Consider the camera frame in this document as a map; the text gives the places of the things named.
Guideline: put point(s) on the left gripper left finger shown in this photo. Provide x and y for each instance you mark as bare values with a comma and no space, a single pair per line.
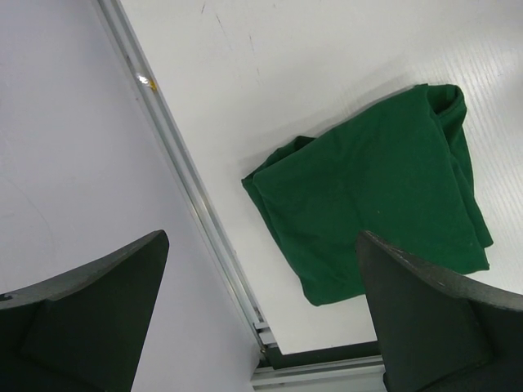
83,330

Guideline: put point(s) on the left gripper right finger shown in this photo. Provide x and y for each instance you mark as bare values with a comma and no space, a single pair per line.
438,330

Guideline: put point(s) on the green t shirt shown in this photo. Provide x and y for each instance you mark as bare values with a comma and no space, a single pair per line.
401,169

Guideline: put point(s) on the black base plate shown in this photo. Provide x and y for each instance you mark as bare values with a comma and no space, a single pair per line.
277,360

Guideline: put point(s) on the aluminium frame rail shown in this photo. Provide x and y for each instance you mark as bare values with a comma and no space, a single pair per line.
361,373

